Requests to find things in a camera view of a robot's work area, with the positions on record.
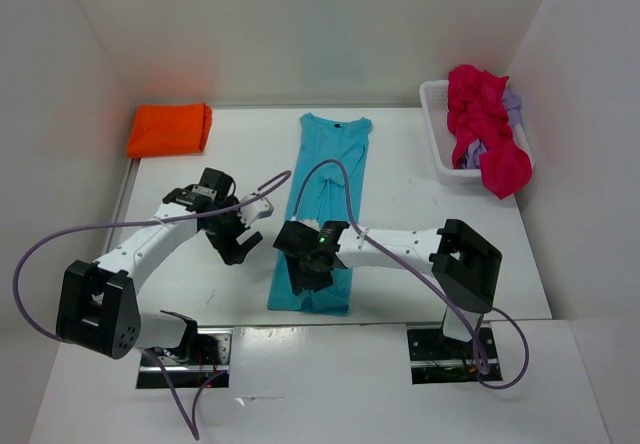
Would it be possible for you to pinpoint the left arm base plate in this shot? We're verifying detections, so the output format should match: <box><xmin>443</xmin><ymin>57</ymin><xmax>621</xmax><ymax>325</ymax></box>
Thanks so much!
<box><xmin>153</xmin><ymin>327</ymin><xmax>233</xmax><ymax>389</ymax></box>

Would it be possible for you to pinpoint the orange t shirt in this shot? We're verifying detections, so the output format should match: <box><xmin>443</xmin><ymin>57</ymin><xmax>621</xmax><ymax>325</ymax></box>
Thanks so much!
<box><xmin>126</xmin><ymin>103</ymin><xmax>213</xmax><ymax>159</ymax></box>

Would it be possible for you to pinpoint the cyan t shirt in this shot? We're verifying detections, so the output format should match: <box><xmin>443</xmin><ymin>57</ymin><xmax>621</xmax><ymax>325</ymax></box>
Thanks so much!
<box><xmin>267</xmin><ymin>113</ymin><xmax>373</xmax><ymax>316</ymax></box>

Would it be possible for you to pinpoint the lavender t shirt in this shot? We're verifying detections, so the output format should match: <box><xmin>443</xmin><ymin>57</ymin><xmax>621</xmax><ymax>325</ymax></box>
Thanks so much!
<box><xmin>459</xmin><ymin>88</ymin><xmax>522</xmax><ymax>169</ymax></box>

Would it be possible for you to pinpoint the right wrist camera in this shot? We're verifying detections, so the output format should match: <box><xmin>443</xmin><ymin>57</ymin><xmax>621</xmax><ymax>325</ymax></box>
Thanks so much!
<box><xmin>300</xmin><ymin>219</ymin><xmax>320</xmax><ymax>232</ymax></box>

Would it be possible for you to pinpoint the white plastic basket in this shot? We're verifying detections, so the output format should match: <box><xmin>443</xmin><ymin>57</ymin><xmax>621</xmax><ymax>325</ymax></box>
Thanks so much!
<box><xmin>420</xmin><ymin>80</ymin><xmax>534</xmax><ymax>185</ymax></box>

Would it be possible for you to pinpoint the magenta t shirt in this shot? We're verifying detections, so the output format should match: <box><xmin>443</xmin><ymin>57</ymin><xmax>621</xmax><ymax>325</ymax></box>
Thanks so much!
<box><xmin>447</xmin><ymin>64</ymin><xmax>533</xmax><ymax>199</ymax></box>

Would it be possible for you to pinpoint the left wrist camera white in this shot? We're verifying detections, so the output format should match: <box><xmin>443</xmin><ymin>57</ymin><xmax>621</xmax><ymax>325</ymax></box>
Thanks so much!
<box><xmin>238</xmin><ymin>194</ymin><xmax>274</xmax><ymax>227</ymax></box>

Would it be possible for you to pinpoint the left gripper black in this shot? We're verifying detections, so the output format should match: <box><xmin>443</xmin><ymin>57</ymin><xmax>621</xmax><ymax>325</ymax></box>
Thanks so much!
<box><xmin>203</xmin><ymin>194</ymin><xmax>262</xmax><ymax>265</ymax></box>

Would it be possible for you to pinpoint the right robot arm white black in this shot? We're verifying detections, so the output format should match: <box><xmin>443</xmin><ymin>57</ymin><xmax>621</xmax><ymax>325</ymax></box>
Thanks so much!
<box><xmin>274</xmin><ymin>219</ymin><xmax>503</xmax><ymax>357</ymax></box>

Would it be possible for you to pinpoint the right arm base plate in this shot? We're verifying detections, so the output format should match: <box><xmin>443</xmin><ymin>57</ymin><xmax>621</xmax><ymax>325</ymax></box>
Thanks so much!
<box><xmin>406</xmin><ymin>325</ymin><xmax>480</xmax><ymax>385</ymax></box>

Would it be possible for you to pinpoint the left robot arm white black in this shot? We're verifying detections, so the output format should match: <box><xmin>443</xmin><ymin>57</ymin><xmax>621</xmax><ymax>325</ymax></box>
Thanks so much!
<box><xmin>56</xmin><ymin>168</ymin><xmax>273</xmax><ymax>364</ymax></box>

